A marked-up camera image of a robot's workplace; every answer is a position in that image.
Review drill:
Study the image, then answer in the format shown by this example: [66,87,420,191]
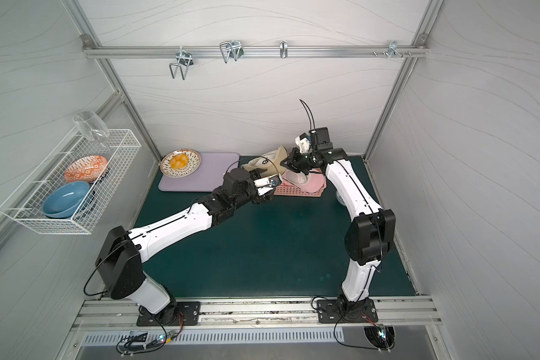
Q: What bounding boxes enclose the beige baseball cap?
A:
[241,145,288,177]

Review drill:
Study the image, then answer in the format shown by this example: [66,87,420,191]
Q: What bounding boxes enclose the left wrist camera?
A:
[253,173,283,197]

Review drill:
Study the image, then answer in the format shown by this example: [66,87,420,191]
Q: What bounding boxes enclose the double wire metal hook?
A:
[169,47,194,80]

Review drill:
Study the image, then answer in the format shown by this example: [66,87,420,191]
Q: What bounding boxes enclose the patterned plate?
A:
[160,149,201,179]

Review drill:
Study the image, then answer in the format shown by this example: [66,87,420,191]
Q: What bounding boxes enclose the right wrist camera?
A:
[295,127,333,154]

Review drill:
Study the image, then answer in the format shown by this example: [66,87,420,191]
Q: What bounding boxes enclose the small metal hook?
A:
[279,40,288,59]

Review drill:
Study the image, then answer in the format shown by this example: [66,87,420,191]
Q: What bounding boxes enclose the yellow fruit pieces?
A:
[169,153,189,170]

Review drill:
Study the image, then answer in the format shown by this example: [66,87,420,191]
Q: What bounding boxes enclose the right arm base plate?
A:
[316,298,379,324]

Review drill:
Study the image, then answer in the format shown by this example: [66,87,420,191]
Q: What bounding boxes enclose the pink baseball cap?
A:
[282,169,326,194]

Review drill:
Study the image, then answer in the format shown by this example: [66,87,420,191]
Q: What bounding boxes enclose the lavender cutting mat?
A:
[158,152,240,193]

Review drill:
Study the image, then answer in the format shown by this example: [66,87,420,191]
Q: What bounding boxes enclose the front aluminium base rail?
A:
[71,295,443,332]

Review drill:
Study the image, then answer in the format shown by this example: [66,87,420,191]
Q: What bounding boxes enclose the blue white porcelain bowl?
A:
[336,191,346,206]

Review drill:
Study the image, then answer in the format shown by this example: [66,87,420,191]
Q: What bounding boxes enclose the loop metal hook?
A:
[219,40,244,64]

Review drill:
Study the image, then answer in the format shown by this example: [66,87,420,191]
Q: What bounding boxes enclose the clear drinking glass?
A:
[73,111,110,145]

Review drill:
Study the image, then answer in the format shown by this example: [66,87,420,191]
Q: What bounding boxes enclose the white wire wall basket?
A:
[0,129,141,235]

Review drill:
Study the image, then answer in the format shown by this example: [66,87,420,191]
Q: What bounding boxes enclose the right base cable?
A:
[310,294,396,352]

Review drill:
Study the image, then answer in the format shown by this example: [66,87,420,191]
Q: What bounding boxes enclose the orange patterned bowl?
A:
[64,155,109,183]

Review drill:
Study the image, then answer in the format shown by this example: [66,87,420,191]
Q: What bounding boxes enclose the pink plastic basket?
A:
[274,179,326,197]

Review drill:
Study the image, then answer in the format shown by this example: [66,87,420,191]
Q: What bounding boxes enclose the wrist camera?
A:
[253,173,283,197]
[295,127,333,154]

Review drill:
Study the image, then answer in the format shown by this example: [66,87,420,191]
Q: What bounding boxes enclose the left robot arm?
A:
[95,168,282,317]

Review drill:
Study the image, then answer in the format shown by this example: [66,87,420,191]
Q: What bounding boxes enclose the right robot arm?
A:
[280,147,396,306]

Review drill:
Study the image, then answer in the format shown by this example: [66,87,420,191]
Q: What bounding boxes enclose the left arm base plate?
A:
[136,301,201,327]

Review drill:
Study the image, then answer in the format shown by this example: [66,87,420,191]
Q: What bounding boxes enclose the blue ceramic bowl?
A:
[41,181,91,219]

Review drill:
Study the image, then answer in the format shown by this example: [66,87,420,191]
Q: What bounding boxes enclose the left base cable bundle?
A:
[115,310,185,356]

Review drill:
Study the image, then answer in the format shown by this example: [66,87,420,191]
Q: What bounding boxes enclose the horizontal aluminium rail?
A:
[82,44,430,60]

